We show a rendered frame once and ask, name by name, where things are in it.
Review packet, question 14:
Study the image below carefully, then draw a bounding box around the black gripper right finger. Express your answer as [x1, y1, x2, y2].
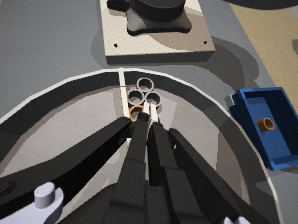
[146, 104, 272, 224]

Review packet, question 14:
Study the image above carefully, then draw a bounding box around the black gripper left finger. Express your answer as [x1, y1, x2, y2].
[0, 102, 150, 224]

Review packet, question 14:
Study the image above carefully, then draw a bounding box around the blue open tray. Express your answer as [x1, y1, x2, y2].
[224, 87, 298, 171]

